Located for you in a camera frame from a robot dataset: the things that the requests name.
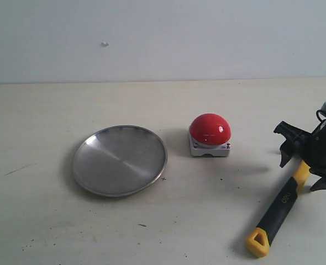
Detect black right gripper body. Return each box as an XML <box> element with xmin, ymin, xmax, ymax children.
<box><xmin>304</xmin><ymin>119</ymin><xmax>326</xmax><ymax>169</ymax></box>

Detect yellow black claw hammer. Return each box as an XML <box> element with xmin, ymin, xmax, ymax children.
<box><xmin>246</xmin><ymin>161</ymin><xmax>310</xmax><ymax>258</ymax></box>

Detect red dome push button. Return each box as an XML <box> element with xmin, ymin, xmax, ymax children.
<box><xmin>188</xmin><ymin>113</ymin><xmax>232</xmax><ymax>157</ymax></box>

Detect round stainless steel plate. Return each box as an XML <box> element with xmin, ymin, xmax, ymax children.
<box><xmin>71</xmin><ymin>125</ymin><xmax>168</xmax><ymax>198</ymax></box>

